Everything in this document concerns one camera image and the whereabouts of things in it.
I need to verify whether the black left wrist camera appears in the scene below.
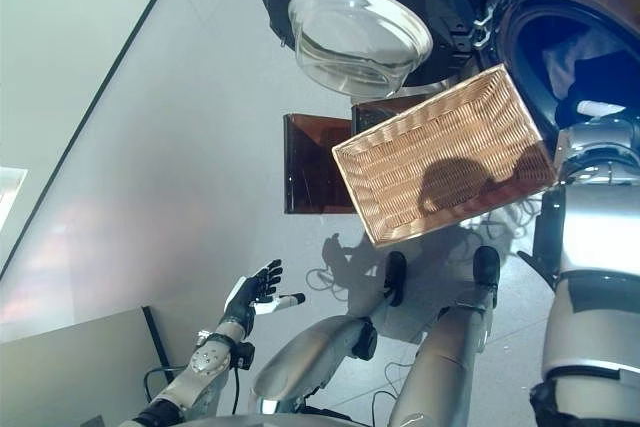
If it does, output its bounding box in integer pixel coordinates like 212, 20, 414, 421
234, 341, 255, 371

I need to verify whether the grey robot torso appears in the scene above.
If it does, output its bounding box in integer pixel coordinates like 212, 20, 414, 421
189, 411, 391, 427

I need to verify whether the white garment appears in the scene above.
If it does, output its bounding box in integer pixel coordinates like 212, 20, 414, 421
542, 29, 609, 98

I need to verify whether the grey front-load washing machine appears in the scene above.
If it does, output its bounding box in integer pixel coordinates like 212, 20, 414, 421
469, 0, 640, 148

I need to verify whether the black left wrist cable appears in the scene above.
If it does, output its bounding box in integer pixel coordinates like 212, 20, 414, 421
142, 364, 241, 418

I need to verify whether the silver right robot leg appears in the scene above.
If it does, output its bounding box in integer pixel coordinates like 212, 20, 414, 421
387, 245, 501, 427

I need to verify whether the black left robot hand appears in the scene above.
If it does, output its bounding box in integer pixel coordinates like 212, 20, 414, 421
222, 259, 306, 338

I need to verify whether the round glass washer door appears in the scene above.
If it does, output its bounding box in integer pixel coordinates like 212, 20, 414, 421
259, 0, 489, 98

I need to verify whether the black garment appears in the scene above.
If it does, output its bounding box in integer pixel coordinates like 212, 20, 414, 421
564, 49, 640, 108

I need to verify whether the brown transparent acrylic stool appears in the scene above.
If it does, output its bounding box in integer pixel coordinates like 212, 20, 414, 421
282, 96, 416, 216

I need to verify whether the shallow wicker laundry basket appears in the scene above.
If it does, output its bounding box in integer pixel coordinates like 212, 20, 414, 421
331, 62, 559, 251

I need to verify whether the thin black cable loop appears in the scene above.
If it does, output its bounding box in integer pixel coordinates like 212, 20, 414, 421
372, 359, 416, 413

